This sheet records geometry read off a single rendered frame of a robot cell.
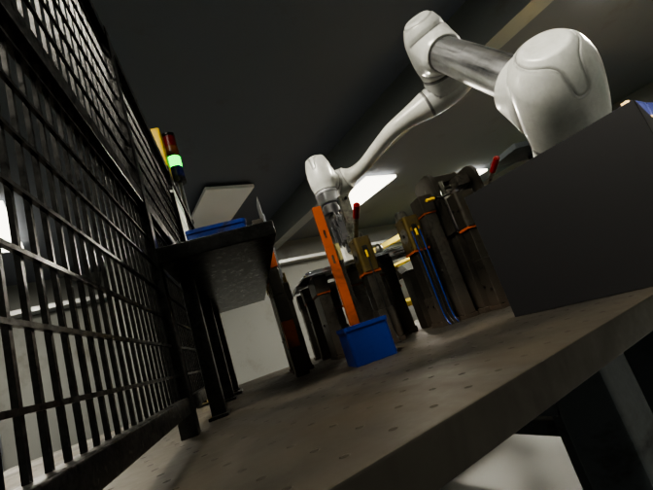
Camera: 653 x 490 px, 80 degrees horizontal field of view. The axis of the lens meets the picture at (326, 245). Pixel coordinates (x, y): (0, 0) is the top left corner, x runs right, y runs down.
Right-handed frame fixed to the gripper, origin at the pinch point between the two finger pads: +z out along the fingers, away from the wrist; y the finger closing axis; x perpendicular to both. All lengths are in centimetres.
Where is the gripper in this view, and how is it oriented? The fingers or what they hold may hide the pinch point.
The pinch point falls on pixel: (347, 254)
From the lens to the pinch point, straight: 145.4
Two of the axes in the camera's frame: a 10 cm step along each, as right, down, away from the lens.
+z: 3.1, 9.2, -2.2
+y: -1.7, 2.8, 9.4
